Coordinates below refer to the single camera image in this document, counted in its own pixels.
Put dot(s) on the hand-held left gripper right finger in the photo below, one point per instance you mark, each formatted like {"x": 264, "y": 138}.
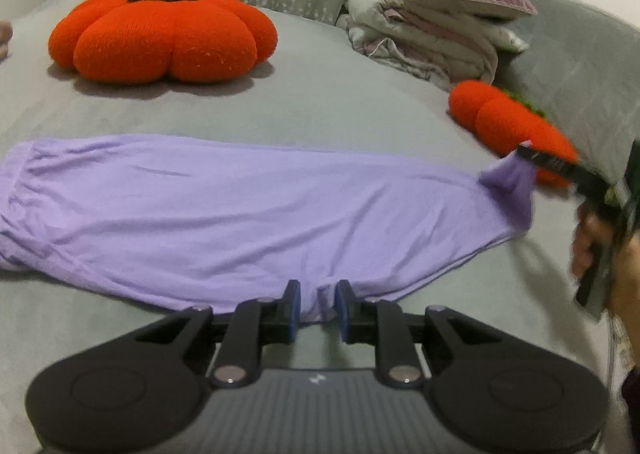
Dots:
{"x": 342, "y": 314}

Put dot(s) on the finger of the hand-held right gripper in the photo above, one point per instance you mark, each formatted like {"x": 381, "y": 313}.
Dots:
{"x": 547, "y": 162}

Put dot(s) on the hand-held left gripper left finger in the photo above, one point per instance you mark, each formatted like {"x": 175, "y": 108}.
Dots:
{"x": 295, "y": 309}

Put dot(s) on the purple pants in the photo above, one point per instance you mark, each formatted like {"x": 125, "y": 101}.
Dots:
{"x": 225, "y": 204}

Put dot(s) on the person's right forearm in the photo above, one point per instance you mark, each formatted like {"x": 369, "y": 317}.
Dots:
{"x": 627, "y": 284}

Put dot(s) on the person's right hand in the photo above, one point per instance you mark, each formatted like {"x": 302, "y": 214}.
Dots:
{"x": 585, "y": 239}

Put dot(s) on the orange pumpkin cushion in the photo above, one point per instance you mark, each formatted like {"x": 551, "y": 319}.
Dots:
{"x": 505, "y": 119}
{"x": 165, "y": 39}

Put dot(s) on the grey quilted cover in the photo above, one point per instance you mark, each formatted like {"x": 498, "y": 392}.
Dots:
{"x": 585, "y": 74}

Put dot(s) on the folded pink sweater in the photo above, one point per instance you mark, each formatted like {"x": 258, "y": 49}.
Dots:
{"x": 4, "y": 37}

